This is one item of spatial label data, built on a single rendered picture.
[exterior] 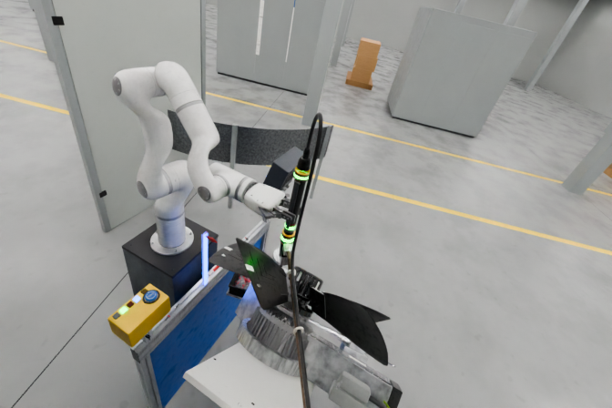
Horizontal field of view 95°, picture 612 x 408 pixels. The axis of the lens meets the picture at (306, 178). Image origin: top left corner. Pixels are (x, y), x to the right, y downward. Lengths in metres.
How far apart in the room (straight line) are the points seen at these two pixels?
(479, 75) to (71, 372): 7.24
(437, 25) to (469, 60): 0.97
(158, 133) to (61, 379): 1.65
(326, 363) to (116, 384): 1.50
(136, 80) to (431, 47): 6.15
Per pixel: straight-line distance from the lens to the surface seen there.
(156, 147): 1.18
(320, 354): 1.06
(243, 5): 7.02
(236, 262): 1.13
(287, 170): 1.55
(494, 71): 7.23
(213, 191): 0.87
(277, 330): 1.00
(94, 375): 2.34
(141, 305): 1.20
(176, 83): 0.97
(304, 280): 1.02
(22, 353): 2.56
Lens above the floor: 2.07
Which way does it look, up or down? 33 degrees down
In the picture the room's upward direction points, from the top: 13 degrees clockwise
